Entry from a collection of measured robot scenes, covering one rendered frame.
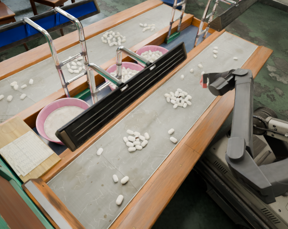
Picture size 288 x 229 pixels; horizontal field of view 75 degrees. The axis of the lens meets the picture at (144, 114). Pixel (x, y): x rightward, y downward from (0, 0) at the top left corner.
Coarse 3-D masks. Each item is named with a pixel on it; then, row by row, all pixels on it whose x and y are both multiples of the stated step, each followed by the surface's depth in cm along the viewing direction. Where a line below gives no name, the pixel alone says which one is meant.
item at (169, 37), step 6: (174, 0) 133; (186, 0) 143; (174, 6) 136; (174, 12) 139; (180, 18) 152; (180, 24) 158; (168, 30) 150; (168, 36) 154; (174, 36) 162; (168, 42) 158
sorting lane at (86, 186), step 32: (224, 32) 166; (192, 64) 133; (224, 64) 137; (160, 96) 111; (192, 96) 114; (128, 128) 96; (160, 128) 98; (96, 160) 84; (128, 160) 85; (160, 160) 87; (64, 192) 75; (96, 192) 76; (128, 192) 77; (96, 224) 69
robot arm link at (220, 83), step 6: (234, 72) 74; (240, 72) 73; (246, 72) 71; (222, 78) 78; (234, 78) 76; (216, 84) 77; (222, 84) 77; (228, 84) 76; (234, 84) 77; (210, 90) 81; (216, 90) 77; (222, 90) 76; (228, 90) 77
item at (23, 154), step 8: (24, 136) 83; (32, 136) 84; (8, 144) 80; (16, 144) 81; (24, 144) 81; (32, 144) 81; (40, 144) 82; (0, 152) 78; (8, 152) 78; (16, 152) 79; (24, 152) 79; (32, 152) 79; (40, 152) 80; (48, 152) 80; (8, 160) 76; (16, 160) 76; (24, 160) 77; (32, 160) 77; (40, 160) 77; (16, 168) 75; (24, 168) 75; (32, 168) 75
